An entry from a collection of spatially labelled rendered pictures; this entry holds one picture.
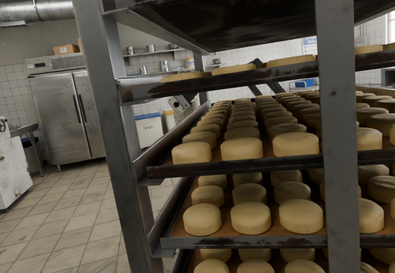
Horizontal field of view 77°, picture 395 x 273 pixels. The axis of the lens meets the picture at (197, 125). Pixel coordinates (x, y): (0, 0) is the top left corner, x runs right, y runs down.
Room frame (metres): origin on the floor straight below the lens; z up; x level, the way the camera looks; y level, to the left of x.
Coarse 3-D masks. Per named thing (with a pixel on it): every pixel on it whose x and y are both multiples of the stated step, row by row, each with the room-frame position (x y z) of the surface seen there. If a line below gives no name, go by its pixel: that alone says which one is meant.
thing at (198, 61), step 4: (196, 56) 0.86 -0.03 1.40; (200, 56) 0.86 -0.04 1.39; (196, 60) 0.86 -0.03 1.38; (200, 60) 0.86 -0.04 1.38; (196, 64) 0.86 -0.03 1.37; (200, 64) 0.86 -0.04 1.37; (204, 64) 0.88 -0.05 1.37; (196, 68) 0.86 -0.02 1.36; (200, 68) 0.86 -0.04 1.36; (204, 68) 0.87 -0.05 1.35; (200, 92) 0.86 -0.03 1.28; (204, 92) 0.86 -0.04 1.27; (200, 96) 0.86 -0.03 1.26; (204, 96) 0.86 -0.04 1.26; (208, 96) 0.88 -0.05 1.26; (200, 100) 0.86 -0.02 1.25; (204, 100) 0.86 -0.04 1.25; (200, 104) 0.86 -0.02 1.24
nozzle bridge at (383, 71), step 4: (384, 68) 2.19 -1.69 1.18; (388, 68) 2.14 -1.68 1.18; (392, 68) 2.10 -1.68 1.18; (384, 72) 2.18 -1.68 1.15; (388, 72) 2.17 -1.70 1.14; (392, 72) 2.17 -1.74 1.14; (384, 76) 2.18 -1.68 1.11; (388, 76) 2.17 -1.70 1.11; (392, 76) 2.17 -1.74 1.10; (384, 80) 2.18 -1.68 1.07; (388, 80) 2.17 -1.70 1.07; (392, 80) 2.17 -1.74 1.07; (384, 84) 2.18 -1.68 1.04; (388, 84) 2.17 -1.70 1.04; (392, 84) 2.14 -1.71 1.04
